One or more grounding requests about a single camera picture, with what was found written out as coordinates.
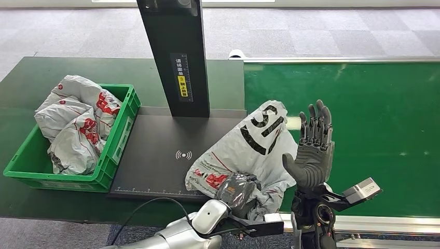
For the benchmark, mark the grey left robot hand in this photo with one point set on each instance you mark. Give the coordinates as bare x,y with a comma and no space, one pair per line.
237,190

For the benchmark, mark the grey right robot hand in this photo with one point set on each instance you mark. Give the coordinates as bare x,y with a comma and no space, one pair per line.
312,158

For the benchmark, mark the grey parcel bag black lettering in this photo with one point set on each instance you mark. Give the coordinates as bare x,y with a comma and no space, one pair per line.
247,154

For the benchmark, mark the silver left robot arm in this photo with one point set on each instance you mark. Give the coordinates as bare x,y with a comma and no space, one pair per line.
192,230

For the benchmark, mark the green conveyor belt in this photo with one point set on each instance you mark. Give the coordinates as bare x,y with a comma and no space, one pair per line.
378,130

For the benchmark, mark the column label with yellow sticker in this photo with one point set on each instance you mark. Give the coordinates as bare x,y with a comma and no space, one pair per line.
183,79

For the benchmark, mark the green plastic crate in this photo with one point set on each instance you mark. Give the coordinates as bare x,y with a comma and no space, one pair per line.
111,159

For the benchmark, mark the black scanner column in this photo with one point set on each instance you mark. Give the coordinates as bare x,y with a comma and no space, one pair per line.
175,51

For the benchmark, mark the grey parcel bag red print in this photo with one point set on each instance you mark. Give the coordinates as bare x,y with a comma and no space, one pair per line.
58,115
74,149
82,89

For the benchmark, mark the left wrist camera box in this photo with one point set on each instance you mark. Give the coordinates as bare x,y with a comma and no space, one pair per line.
264,225

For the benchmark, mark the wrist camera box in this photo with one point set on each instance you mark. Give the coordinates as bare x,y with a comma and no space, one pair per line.
264,225
362,190

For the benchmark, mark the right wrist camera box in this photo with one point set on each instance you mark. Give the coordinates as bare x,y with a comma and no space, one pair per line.
362,190

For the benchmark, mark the black scanner base plate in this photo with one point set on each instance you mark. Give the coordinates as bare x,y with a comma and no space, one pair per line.
151,144

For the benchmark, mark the aluminium conveyor side rail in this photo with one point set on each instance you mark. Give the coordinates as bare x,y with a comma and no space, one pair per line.
385,225
343,59

